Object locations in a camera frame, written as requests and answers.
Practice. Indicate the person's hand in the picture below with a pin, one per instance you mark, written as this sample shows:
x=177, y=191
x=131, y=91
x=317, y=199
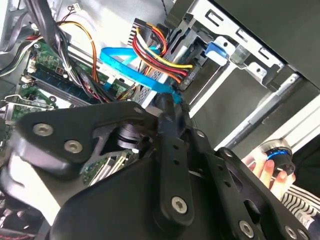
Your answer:
x=266, y=170

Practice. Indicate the hard disk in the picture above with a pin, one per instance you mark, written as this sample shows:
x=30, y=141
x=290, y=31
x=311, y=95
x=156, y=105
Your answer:
x=183, y=51

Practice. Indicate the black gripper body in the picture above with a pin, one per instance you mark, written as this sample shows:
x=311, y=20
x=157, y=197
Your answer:
x=112, y=200

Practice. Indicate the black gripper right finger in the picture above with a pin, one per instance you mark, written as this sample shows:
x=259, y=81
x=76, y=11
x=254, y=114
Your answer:
x=232, y=180

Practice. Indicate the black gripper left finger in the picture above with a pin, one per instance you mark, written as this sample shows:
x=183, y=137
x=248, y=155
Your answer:
x=175, y=175

